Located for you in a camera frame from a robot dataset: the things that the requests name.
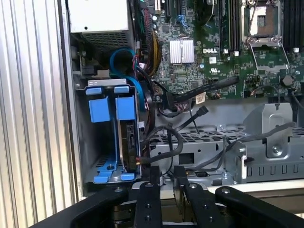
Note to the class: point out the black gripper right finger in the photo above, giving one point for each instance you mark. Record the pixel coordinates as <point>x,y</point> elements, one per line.
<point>197,209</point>

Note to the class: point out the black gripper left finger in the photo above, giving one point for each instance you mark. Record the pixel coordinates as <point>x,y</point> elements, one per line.
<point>148,209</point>

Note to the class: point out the hard disk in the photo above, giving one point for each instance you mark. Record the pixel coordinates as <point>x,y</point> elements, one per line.
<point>127,147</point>

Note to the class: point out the grey metal disk bay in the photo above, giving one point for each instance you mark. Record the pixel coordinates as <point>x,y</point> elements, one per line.
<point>83,133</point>

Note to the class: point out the empty blue disk carrier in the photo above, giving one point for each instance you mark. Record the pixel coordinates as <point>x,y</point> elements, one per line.
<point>98,110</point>

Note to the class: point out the black RAM slot white clips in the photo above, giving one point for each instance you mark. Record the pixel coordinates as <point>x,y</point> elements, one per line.
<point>225,28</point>
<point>235,28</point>
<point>295,23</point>

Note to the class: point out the black expansion slot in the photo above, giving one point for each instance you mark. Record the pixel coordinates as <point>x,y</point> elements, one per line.
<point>167,8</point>

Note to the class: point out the perforated metal drive cage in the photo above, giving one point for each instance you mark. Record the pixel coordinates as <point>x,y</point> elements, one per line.
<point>202,147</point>

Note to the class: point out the white barcode label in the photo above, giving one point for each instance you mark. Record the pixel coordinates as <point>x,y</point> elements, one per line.
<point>200,98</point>

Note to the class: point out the green Dell motherboard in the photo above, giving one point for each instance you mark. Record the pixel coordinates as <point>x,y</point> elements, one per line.
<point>180,76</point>

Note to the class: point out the open metal PC case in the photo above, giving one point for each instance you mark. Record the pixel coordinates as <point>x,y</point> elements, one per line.
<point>69,99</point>

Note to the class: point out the round coin cell battery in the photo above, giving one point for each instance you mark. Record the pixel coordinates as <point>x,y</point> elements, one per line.
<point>287,80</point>

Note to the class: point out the silver finned chipset heat sink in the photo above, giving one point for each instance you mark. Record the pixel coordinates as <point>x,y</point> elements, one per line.
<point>181,51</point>

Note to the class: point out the blue board data ports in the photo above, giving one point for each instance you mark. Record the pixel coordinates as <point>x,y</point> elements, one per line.
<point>181,21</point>

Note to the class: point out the thin metal locking lever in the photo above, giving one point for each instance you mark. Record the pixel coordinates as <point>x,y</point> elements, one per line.
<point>252,23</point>
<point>212,9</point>

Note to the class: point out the CPU socket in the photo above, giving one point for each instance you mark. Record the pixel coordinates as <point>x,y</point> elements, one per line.
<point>268,26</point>

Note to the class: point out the grey power supply unit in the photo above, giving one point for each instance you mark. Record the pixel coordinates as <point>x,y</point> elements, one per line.
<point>99,16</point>

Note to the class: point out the metal socket cover frame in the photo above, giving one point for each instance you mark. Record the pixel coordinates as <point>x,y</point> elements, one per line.
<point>266,43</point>

